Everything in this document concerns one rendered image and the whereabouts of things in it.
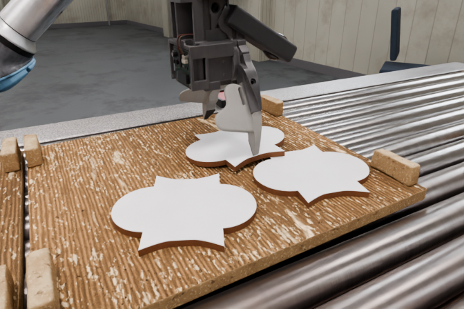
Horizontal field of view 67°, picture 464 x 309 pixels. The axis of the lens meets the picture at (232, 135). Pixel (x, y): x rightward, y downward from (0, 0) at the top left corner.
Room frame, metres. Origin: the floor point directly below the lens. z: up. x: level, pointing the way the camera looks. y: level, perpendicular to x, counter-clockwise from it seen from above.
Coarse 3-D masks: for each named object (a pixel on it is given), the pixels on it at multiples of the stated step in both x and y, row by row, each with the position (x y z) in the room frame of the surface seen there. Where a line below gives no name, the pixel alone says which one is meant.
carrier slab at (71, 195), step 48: (96, 144) 0.47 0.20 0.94; (144, 144) 0.47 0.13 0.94; (288, 144) 0.47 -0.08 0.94; (336, 144) 0.47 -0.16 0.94; (48, 192) 0.34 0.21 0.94; (96, 192) 0.34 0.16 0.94; (384, 192) 0.34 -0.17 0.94; (48, 240) 0.26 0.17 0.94; (96, 240) 0.26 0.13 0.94; (240, 240) 0.26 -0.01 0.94; (288, 240) 0.26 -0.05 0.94; (96, 288) 0.20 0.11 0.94; (144, 288) 0.20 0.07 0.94; (192, 288) 0.21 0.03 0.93
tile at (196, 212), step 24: (144, 192) 0.33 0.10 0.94; (168, 192) 0.33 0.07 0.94; (192, 192) 0.33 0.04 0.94; (216, 192) 0.33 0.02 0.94; (240, 192) 0.33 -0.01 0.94; (120, 216) 0.29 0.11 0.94; (144, 216) 0.29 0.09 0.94; (168, 216) 0.29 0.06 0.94; (192, 216) 0.29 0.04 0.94; (216, 216) 0.29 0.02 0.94; (240, 216) 0.29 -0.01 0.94; (144, 240) 0.25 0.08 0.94; (168, 240) 0.25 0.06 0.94; (192, 240) 0.25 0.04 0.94; (216, 240) 0.25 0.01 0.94
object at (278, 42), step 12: (240, 12) 0.44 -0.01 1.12; (228, 24) 0.44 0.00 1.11; (240, 24) 0.44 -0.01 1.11; (252, 24) 0.45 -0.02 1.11; (264, 24) 0.46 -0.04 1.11; (252, 36) 0.45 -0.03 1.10; (264, 36) 0.46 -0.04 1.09; (276, 36) 0.46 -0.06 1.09; (264, 48) 0.47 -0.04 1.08; (276, 48) 0.46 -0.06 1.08; (288, 48) 0.47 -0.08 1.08; (288, 60) 0.47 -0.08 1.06
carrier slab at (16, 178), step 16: (0, 160) 0.42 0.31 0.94; (0, 176) 0.38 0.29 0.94; (16, 176) 0.38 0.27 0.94; (0, 192) 0.34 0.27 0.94; (16, 192) 0.34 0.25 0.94; (0, 208) 0.31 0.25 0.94; (16, 208) 0.31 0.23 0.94; (0, 224) 0.28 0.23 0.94; (16, 224) 0.28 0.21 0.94; (0, 240) 0.26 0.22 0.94; (16, 240) 0.26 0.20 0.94; (0, 256) 0.24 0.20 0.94; (16, 256) 0.24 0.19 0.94; (16, 272) 0.22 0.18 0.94; (16, 288) 0.20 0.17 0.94; (16, 304) 0.19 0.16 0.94
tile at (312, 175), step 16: (272, 160) 0.40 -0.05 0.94; (288, 160) 0.40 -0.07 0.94; (304, 160) 0.40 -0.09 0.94; (320, 160) 0.40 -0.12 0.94; (336, 160) 0.40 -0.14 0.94; (352, 160) 0.40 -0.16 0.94; (256, 176) 0.36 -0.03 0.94; (272, 176) 0.36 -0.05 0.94; (288, 176) 0.36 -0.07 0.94; (304, 176) 0.36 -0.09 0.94; (320, 176) 0.36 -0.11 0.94; (336, 176) 0.36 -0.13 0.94; (352, 176) 0.36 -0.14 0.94; (368, 176) 0.37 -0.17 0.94; (272, 192) 0.34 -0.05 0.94; (288, 192) 0.33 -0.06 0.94; (304, 192) 0.33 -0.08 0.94; (320, 192) 0.33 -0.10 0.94; (336, 192) 0.33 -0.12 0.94; (352, 192) 0.33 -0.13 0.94; (368, 192) 0.33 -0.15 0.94
